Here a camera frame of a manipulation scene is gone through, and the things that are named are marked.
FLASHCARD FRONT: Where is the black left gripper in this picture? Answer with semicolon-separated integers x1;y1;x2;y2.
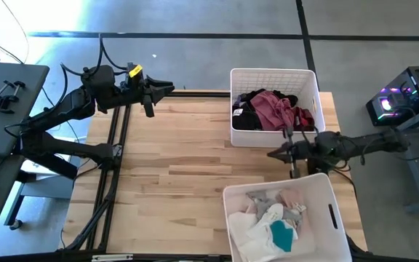
120;62;176;119

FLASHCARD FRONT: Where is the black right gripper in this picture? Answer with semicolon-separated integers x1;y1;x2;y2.
266;125;341;180

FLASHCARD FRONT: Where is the dark maroon garment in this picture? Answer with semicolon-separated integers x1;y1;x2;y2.
292;106;316;132

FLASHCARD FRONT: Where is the mauve garment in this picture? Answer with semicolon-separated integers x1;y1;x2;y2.
249;90;296;132

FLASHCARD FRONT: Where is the pale pink garment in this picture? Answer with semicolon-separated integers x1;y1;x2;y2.
276;187;305;210

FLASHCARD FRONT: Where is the large black garment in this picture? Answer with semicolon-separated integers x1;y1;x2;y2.
232;105;263;131

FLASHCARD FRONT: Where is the grey garment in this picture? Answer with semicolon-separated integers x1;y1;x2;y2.
245;189;303;223

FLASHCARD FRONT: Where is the cream pink sock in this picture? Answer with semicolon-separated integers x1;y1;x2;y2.
290;202;308;215

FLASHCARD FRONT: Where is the white cloth with label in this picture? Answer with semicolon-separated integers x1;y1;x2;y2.
256;202;300;241

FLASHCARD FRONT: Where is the white plastic laundry basket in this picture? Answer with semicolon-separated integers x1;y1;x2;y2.
229;67;327;148
222;172;354;262

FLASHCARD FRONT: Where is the teal garment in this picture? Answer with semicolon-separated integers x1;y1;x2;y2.
269;219;295;253

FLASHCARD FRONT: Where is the white garment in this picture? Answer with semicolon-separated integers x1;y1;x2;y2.
227;210;287;262

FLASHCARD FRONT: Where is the grey metal stand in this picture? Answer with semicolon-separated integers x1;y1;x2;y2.
394;105;419;214

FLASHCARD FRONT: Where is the white cardboard box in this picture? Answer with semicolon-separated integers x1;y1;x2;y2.
19;134;87;181

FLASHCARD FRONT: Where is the black clamp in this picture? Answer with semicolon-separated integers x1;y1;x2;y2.
0;80;27;114

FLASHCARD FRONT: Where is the black desk leg frame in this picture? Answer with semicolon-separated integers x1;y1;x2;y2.
4;136;80;229

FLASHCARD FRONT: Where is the silver camera bracket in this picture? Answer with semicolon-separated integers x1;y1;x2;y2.
91;253;135;262

